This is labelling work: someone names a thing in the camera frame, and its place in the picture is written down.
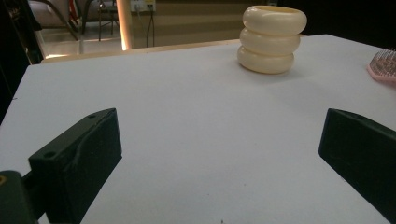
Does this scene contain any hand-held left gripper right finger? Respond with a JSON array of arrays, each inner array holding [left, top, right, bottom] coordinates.
[[318, 107, 396, 224]]

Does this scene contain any black power cable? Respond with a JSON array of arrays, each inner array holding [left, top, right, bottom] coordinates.
[[145, 8, 156, 48]]

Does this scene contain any beige pillar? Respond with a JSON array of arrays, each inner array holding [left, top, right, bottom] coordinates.
[[116, 0, 134, 51]]

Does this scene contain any cream ribbed round holder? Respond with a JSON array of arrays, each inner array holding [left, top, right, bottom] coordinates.
[[236, 5, 308, 75]]

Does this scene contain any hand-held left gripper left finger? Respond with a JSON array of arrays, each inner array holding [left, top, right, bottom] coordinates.
[[28, 107, 122, 224]]

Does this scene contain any white wall socket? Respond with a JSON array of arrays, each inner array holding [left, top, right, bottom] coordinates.
[[130, 0, 157, 13]]

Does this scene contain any white table mat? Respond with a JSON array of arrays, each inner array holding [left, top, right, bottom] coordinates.
[[0, 34, 396, 224]]

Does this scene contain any metal frame chair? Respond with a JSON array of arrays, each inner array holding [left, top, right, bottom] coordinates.
[[27, 0, 80, 42]]

